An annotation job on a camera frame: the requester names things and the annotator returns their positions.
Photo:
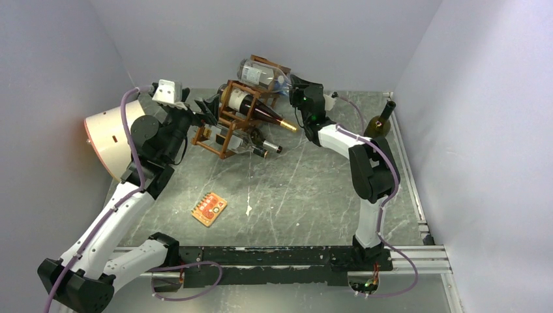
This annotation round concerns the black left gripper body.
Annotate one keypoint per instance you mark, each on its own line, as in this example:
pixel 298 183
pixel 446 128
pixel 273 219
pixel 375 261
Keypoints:
pixel 184 119

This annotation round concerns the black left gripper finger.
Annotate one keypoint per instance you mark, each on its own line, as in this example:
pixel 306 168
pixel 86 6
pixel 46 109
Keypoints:
pixel 209 111
pixel 183 97

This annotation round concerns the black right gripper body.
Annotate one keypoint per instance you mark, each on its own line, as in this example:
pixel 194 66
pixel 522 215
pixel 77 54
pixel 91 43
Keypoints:
pixel 297 96

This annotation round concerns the brown bottle gold foil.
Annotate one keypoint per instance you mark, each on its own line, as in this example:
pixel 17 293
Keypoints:
pixel 242 101

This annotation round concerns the brown wooden wine rack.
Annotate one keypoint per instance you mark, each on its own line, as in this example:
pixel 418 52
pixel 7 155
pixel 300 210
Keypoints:
pixel 234 120

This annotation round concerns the clear bottle white label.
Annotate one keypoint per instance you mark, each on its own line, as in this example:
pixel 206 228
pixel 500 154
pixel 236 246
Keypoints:
pixel 266 77

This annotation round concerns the dark green wine bottle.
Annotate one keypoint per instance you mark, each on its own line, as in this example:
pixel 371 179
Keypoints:
pixel 379 125

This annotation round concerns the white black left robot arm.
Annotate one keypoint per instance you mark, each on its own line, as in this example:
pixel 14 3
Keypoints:
pixel 85 278

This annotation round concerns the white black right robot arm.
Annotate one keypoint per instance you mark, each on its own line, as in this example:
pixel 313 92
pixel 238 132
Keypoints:
pixel 374 174

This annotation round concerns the green bottle silver cap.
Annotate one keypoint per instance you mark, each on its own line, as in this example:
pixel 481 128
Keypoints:
pixel 259 139

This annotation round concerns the white cone lamp shade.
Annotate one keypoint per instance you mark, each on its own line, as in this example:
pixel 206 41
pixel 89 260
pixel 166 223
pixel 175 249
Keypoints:
pixel 106 136

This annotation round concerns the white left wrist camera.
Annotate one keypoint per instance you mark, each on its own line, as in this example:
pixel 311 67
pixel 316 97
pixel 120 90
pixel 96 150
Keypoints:
pixel 168 92

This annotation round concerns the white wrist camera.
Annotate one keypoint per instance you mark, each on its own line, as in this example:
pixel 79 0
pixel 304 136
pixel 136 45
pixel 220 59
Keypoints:
pixel 330 101
pixel 168 92

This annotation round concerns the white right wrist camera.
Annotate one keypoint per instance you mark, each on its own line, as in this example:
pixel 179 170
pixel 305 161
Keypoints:
pixel 330 101

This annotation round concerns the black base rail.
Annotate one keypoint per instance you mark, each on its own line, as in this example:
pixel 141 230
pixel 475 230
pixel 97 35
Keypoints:
pixel 232 265

